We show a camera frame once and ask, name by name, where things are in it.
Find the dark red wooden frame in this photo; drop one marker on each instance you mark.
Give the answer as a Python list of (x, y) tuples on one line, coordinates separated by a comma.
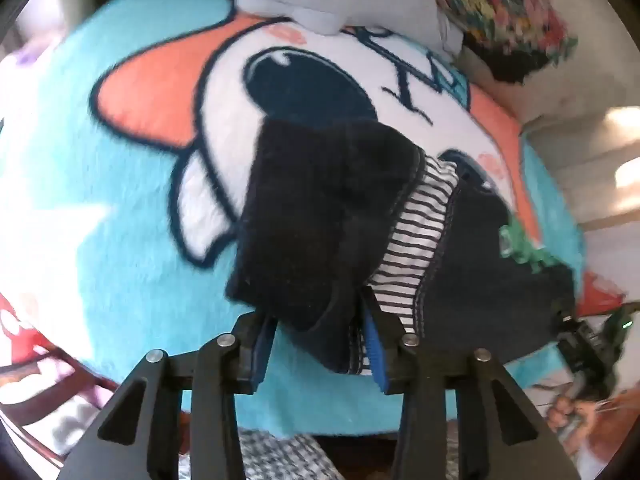
[(65, 365)]

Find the turquoise cartoon printed blanket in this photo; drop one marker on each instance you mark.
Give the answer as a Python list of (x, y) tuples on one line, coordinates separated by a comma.
[(100, 210)]

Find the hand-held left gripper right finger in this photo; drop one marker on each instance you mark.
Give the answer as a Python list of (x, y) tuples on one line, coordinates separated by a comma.
[(375, 355)]

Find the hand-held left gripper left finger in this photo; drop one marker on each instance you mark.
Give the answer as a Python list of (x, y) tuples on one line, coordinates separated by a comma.
[(262, 355)]

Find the person's right hand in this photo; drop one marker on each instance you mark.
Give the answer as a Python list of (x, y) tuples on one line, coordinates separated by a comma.
[(567, 410)]

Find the cream floral print pillow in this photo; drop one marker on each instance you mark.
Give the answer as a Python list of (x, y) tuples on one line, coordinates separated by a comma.
[(500, 10)]

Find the black pants with striped lining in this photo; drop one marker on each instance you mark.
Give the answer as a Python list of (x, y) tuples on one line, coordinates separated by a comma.
[(310, 220)]

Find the black white checked cloth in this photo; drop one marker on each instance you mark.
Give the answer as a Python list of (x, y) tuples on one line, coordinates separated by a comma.
[(290, 455)]

